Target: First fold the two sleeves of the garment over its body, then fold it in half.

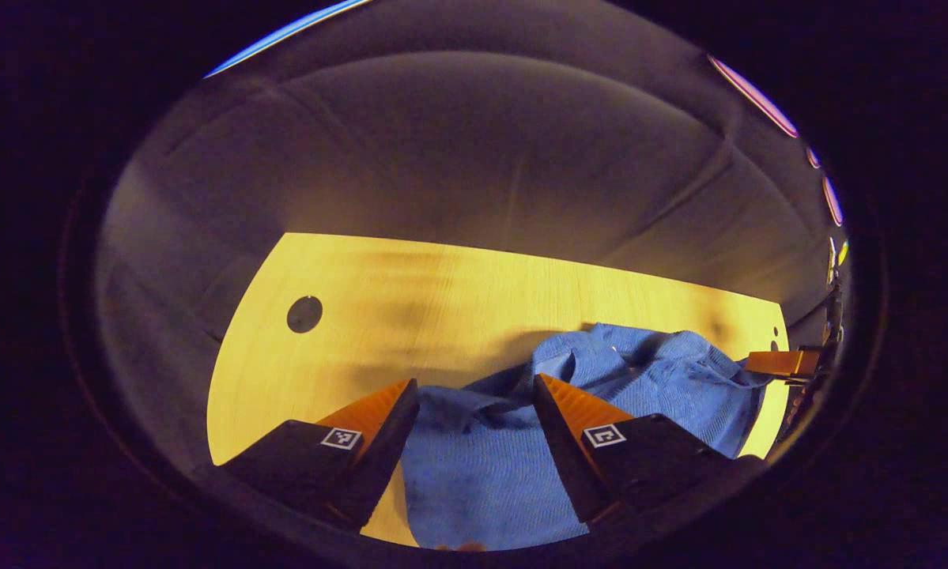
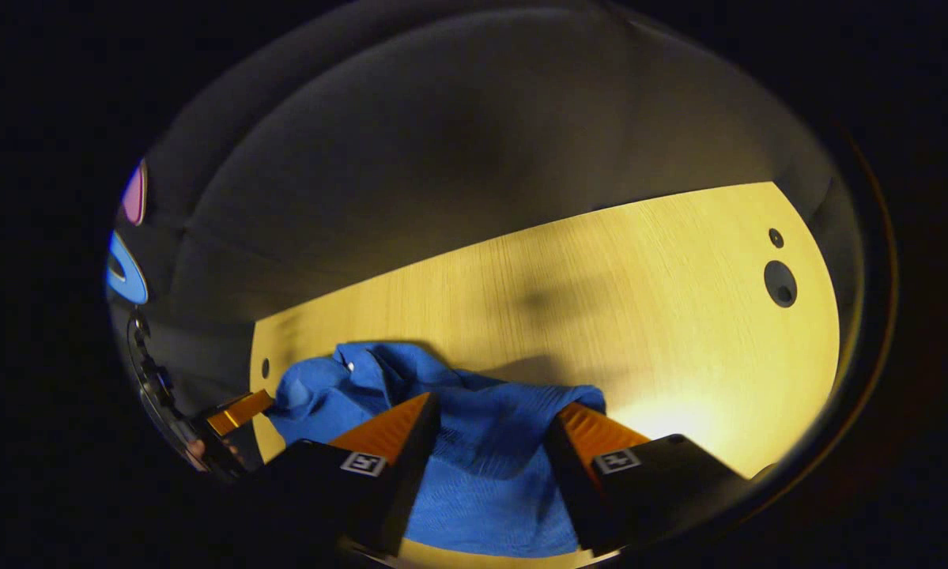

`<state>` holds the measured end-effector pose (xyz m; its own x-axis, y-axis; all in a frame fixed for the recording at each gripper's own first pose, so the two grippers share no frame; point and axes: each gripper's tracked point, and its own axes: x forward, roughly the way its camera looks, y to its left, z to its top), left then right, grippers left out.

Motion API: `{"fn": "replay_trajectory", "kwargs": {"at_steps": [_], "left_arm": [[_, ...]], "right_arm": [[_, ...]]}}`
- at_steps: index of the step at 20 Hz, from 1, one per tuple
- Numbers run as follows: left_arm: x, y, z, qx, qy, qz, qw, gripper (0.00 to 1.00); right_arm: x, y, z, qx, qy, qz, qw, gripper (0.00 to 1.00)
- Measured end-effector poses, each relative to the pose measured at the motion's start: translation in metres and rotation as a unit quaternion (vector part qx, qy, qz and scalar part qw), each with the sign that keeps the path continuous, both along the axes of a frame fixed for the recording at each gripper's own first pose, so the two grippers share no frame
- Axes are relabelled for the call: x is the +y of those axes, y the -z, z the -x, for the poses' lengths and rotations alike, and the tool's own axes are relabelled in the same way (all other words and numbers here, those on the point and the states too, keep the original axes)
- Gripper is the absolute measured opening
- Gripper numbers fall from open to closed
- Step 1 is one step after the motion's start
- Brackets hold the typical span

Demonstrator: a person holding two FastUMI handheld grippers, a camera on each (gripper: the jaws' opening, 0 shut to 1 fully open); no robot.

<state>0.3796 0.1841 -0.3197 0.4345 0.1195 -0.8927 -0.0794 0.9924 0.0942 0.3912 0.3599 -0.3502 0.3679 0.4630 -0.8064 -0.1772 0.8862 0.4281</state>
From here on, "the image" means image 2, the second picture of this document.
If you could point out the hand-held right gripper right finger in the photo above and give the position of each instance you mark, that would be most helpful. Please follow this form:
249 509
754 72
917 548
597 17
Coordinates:
564 474

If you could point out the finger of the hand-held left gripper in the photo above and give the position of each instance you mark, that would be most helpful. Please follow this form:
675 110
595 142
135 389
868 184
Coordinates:
240 411

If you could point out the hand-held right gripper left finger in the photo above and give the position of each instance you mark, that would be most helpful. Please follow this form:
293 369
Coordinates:
410 458

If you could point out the blue button shirt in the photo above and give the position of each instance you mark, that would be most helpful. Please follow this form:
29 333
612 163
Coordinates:
489 466

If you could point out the black backdrop cloth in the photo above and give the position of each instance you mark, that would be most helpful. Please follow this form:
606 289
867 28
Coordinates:
442 142

